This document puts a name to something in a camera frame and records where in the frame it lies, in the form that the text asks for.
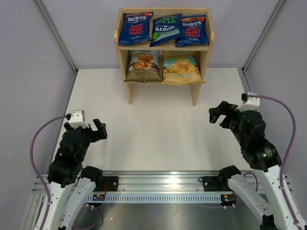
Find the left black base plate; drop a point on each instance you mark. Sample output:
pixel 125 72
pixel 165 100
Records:
pixel 108 183

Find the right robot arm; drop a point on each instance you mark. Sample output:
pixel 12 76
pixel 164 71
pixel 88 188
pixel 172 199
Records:
pixel 278 211

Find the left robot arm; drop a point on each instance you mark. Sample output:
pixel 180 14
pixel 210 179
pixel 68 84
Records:
pixel 68 184

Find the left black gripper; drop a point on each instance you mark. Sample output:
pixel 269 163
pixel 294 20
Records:
pixel 100 133

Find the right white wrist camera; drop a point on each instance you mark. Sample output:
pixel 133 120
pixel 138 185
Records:
pixel 250 100

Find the blue Burts chilli bag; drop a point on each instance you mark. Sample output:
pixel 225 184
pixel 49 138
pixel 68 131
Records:
pixel 192 31
pixel 136 28

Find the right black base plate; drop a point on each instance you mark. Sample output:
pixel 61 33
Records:
pixel 212 184

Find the blue Burts sea salt bag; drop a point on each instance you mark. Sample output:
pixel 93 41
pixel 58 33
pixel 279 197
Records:
pixel 165 29

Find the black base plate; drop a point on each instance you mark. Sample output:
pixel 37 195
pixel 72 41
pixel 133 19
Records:
pixel 212 184
pixel 108 183

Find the yellow kettle chips bag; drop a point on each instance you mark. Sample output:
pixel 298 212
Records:
pixel 181 68

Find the aluminium mounting rail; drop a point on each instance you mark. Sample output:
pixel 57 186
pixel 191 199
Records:
pixel 163 188

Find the light blue cassava chips bag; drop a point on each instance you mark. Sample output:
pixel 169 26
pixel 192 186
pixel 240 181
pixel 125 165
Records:
pixel 144 66

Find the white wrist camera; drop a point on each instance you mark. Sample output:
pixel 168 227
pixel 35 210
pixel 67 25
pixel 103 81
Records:
pixel 250 100
pixel 76 119

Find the wooden two-tier shelf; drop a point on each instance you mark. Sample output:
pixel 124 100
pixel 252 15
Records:
pixel 201 53

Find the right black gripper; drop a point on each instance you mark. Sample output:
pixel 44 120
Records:
pixel 225 108

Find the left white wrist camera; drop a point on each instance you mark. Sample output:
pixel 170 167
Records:
pixel 76 119

